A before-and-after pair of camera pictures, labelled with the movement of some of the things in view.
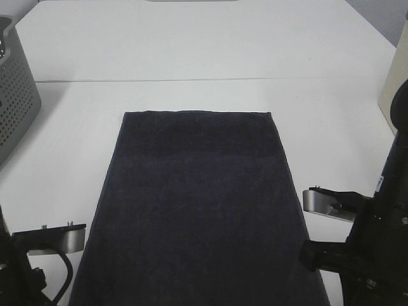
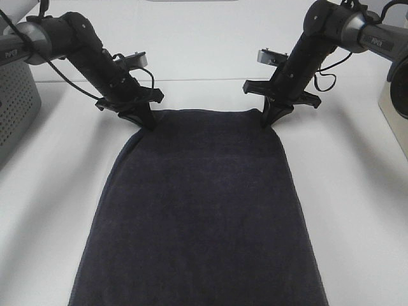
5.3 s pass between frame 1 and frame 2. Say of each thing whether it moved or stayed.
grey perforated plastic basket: stayed
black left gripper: moved
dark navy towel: stayed
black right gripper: moved
